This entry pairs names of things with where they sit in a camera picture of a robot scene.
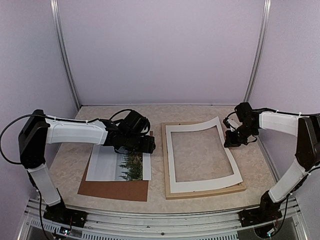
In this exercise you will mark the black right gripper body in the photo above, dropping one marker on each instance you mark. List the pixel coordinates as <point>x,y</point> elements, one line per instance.
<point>241,137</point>

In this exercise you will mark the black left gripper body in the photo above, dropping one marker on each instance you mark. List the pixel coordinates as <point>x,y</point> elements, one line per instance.
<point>132,144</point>

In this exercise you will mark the landscape photo white border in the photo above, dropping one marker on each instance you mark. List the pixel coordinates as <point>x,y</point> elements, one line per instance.
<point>109,165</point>

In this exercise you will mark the white passe-partout mat sheet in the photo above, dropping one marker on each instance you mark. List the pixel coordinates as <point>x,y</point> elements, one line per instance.
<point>199,156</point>

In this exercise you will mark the light wooden picture frame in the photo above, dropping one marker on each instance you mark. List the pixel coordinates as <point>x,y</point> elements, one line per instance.
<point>203,188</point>

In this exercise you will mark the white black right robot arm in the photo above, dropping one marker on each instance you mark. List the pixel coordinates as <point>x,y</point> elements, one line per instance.
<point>304,127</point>

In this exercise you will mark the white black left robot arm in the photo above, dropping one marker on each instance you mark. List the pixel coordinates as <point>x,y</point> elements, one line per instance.
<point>42,132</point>

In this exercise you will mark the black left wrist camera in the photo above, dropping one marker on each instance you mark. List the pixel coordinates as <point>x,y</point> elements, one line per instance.
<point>136,123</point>

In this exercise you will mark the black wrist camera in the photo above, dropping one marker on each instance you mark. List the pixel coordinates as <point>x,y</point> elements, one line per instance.
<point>242,110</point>
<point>136,123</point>

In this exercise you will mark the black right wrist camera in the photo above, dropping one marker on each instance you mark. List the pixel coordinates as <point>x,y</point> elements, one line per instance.
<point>242,110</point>

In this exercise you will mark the aluminium front rail base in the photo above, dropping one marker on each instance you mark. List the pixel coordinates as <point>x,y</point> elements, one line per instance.
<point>115,225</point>

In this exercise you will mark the aluminium enclosure post right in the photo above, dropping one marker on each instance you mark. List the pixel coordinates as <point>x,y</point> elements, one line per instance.
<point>263,28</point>

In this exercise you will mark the aluminium enclosure post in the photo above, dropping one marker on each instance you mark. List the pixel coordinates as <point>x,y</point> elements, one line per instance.
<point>54,5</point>
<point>263,28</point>

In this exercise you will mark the aluminium enclosure post left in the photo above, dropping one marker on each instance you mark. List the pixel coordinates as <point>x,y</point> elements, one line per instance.
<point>54,5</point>

